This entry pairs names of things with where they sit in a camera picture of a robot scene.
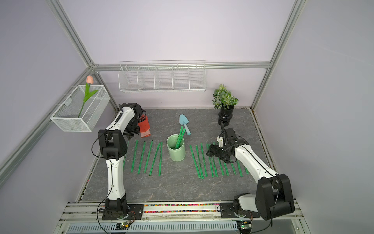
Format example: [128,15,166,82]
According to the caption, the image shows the aluminium front rail frame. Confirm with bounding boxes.
[54,201,310,234]

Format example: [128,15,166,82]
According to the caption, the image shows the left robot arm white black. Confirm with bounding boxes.
[98,102,144,215]

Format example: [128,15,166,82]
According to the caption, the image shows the green plant in black pot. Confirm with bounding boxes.
[212,84,239,127]

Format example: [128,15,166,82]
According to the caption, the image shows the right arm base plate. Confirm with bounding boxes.
[217,202,251,218]

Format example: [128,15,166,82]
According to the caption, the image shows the white vented cable duct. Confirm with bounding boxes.
[66,221,238,234]

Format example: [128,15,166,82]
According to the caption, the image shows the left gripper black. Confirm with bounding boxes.
[124,115,141,139]

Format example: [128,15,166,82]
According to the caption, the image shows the pink artificial tulip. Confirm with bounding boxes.
[78,76,98,118]

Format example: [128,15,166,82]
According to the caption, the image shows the red work glove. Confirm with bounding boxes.
[138,115,151,138]

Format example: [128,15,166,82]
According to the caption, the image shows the white mesh side basket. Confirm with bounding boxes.
[50,84,111,132]

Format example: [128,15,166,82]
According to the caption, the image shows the light blue garden trowel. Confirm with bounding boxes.
[179,114,191,136]

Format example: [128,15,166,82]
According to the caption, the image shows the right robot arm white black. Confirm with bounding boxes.
[206,127,295,220]

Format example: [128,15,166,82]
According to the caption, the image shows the twelfth green straw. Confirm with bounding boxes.
[158,142,163,176]

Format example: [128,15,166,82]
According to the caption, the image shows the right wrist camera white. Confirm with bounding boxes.
[216,136,225,148]

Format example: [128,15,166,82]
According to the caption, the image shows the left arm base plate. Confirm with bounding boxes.
[101,203,144,221]

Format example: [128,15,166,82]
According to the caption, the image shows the light green metal cup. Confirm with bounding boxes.
[167,134,186,162]

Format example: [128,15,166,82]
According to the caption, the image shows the sixteenth green straw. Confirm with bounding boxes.
[131,140,139,173]

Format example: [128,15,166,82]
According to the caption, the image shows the thirteenth green straw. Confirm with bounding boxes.
[149,142,161,176]

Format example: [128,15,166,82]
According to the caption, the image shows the fifteenth green straw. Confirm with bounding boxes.
[137,141,146,175]

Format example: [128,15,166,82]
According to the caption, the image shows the fourteenth green straw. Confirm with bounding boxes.
[144,140,153,173]

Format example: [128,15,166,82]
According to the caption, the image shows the white wire wall shelf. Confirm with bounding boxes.
[118,60,206,93]

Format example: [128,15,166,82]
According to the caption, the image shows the bundle of green wrapped straws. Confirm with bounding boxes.
[174,126,186,149]

